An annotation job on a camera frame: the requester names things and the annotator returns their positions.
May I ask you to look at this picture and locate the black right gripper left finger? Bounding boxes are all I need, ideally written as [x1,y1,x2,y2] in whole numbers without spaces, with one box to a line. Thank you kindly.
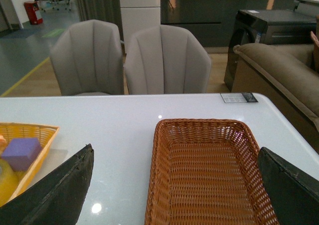
[0,144,94,225]

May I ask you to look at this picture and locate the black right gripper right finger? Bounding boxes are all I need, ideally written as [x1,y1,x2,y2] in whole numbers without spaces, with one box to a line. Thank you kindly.
[258,147,319,225]

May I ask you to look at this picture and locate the clear yellowish tape roll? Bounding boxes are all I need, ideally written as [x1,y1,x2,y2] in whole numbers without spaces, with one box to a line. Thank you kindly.
[0,159,19,206]

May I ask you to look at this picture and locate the yellow wicker basket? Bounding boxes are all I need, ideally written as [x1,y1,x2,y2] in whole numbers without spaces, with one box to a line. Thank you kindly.
[0,122,60,201]

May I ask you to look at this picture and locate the brown wicker basket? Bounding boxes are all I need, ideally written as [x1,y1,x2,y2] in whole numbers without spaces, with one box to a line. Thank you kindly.
[145,119,279,225]

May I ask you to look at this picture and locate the purple foam block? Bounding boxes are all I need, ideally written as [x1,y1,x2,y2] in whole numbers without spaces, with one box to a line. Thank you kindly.
[1,137,42,172]

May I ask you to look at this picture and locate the croissant bread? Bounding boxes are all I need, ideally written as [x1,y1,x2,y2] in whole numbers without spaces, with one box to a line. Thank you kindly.
[0,135,7,154]

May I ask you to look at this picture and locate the table label sticker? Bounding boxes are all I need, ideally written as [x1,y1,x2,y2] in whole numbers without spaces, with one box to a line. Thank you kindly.
[220,92,258,103]

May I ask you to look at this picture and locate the brown fabric sofa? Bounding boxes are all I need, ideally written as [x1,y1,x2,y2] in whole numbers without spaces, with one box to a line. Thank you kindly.
[231,43,319,150]

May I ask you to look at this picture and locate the left grey upholstered chair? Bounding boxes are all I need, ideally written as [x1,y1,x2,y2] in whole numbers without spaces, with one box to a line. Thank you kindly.
[49,19,124,96]

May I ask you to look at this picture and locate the grey upholstered chair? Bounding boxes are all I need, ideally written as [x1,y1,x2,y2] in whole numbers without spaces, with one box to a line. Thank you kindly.
[124,25,212,95]
[49,19,124,96]

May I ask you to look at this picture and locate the black washing machine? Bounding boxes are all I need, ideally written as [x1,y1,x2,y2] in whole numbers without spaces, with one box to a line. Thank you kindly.
[224,9,317,90]

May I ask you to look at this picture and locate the right grey upholstered chair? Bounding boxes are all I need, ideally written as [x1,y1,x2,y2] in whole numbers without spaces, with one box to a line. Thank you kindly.
[124,25,212,95]

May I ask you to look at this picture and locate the red fire extinguisher box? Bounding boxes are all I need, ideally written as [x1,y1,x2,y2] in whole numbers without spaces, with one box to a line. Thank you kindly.
[23,1,43,25]

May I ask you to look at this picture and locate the dark grey counter cabinet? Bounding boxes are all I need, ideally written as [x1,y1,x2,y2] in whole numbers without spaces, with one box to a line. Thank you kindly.
[160,0,294,51]

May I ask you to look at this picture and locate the grey curtain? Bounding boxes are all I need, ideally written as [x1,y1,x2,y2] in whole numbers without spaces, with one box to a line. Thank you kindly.
[76,0,124,40]

